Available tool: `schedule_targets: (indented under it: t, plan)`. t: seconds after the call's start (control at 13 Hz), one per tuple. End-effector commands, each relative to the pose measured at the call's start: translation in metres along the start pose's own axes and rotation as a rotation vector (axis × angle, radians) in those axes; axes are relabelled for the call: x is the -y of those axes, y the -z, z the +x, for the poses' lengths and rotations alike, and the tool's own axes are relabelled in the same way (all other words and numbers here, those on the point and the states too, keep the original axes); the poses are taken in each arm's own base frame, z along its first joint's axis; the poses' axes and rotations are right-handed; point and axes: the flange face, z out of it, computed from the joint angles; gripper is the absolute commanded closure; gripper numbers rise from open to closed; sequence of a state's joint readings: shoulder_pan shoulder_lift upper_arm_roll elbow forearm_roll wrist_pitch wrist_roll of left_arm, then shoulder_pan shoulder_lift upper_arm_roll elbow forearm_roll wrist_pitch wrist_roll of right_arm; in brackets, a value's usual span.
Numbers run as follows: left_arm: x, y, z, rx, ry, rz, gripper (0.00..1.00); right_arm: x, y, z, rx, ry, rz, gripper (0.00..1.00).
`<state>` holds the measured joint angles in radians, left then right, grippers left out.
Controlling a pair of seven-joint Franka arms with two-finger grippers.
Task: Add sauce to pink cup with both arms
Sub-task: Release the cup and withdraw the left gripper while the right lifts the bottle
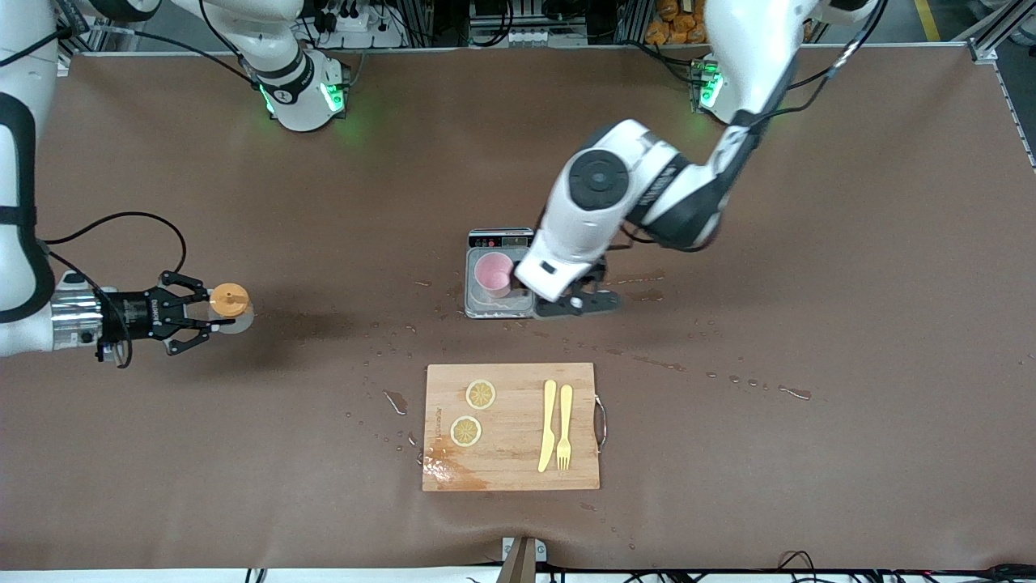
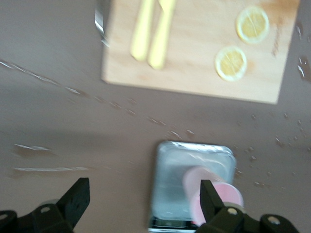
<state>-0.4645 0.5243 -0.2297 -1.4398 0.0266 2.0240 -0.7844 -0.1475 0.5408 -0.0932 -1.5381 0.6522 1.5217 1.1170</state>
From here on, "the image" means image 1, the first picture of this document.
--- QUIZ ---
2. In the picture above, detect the translucent sauce bottle orange cap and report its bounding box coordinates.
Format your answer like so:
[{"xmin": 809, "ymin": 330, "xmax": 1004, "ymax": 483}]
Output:
[{"xmin": 207, "ymin": 283, "xmax": 255, "ymax": 335}]

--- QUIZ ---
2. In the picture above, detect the pink cup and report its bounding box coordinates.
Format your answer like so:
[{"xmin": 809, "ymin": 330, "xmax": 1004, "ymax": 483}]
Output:
[{"xmin": 474, "ymin": 252, "xmax": 516, "ymax": 299}]

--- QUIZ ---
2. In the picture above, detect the silver kitchen scale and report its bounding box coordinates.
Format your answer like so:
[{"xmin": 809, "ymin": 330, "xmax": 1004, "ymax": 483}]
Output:
[{"xmin": 465, "ymin": 228, "xmax": 538, "ymax": 320}]

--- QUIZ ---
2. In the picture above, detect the yellow plastic fork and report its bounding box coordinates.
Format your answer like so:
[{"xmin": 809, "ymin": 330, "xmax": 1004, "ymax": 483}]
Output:
[{"xmin": 556, "ymin": 384, "xmax": 574, "ymax": 472}]

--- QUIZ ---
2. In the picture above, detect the yellow plastic knife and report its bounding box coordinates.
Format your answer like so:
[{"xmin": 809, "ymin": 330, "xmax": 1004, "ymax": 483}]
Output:
[{"xmin": 537, "ymin": 379, "xmax": 558, "ymax": 474}]

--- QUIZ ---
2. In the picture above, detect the white socket strip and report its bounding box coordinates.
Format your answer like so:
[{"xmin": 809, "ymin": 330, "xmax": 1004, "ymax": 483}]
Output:
[
  {"xmin": 469, "ymin": 24, "xmax": 588, "ymax": 48},
  {"xmin": 312, "ymin": 0, "xmax": 405, "ymax": 49}
]

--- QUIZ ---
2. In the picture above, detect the orange packaged goods pile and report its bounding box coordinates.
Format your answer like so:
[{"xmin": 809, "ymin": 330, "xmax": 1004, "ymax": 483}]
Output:
[{"xmin": 645, "ymin": 0, "xmax": 713, "ymax": 45}]

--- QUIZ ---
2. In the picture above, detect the wooden cutting board with handle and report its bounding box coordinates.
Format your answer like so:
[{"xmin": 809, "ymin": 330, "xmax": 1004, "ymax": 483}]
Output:
[{"xmin": 422, "ymin": 362, "xmax": 608, "ymax": 492}]

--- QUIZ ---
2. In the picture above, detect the aluminium frame profile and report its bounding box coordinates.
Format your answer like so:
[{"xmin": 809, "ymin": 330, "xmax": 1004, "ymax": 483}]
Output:
[
  {"xmin": 967, "ymin": 28, "xmax": 1036, "ymax": 64},
  {"xmin": 58, "ymin": 0, "xmax": 114, "ymax": 54}
]

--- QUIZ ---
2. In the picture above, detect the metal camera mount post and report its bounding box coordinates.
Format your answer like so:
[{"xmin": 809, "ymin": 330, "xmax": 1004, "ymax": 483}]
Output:
[{"xmin": 500, "ymin": 536, "xmax": 548, "ymax": 583}]

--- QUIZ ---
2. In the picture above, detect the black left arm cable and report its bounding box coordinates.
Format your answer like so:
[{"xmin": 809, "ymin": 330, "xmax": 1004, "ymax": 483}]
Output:
[{"xmin": 619, "ymin": 0, "xmax": 883, "ymax": 252}]

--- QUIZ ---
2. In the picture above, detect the black cable bundle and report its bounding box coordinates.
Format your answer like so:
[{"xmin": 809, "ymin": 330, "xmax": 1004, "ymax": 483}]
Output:
[{"xmin": 777, "ymin": 551, "xmax": 1036, "ymax": 583}]

